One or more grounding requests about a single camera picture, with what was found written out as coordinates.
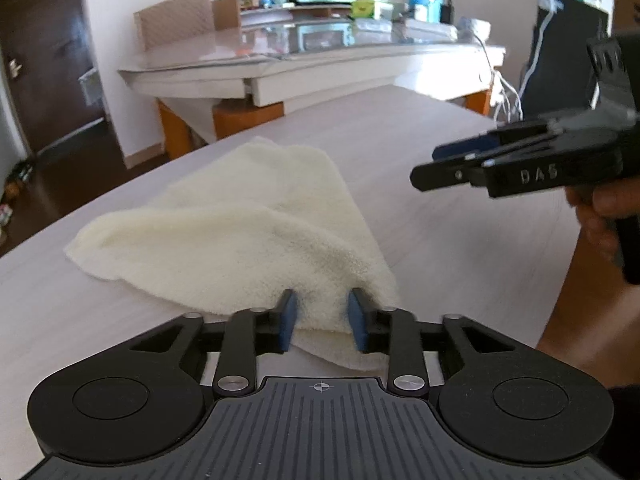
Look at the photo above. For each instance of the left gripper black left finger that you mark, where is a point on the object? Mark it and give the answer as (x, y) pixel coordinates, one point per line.
(146, 395)

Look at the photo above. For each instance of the person's right hand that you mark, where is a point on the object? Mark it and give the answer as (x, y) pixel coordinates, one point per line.
(616, 200)

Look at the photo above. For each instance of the white glass-top side table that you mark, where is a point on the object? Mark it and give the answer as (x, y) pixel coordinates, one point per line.
(294, 65)

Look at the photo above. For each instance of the cream terry towel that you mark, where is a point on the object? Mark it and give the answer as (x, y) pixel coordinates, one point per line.
(235, 234)

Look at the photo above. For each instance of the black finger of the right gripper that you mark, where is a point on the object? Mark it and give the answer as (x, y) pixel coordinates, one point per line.
(509, 141)
(501, 178)

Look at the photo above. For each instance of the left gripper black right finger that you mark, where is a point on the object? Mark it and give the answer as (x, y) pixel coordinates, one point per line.
(499, 397)

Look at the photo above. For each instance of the green tissue box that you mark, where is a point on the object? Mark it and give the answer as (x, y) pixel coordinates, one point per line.
(363, 9)

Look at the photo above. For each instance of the dark wooden door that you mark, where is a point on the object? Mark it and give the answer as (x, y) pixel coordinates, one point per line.
(45, 48)

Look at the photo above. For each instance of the black mini fridge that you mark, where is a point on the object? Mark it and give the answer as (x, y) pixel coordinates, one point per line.
(559, 75)

